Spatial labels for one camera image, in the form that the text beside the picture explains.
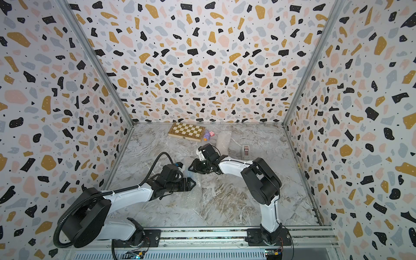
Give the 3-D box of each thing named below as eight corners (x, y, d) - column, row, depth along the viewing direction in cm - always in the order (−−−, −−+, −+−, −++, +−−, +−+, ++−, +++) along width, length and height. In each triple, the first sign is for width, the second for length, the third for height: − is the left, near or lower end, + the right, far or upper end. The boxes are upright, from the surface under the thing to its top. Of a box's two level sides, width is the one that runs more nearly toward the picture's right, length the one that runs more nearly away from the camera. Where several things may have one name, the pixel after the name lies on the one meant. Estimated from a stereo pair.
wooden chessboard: (168, 135, 116) (167, 133, 114) (175, 123, 124) (174, 121, 122) (200, 142, 113) (200, 139, 111) (205, 129, 121) (205, 127, 118)
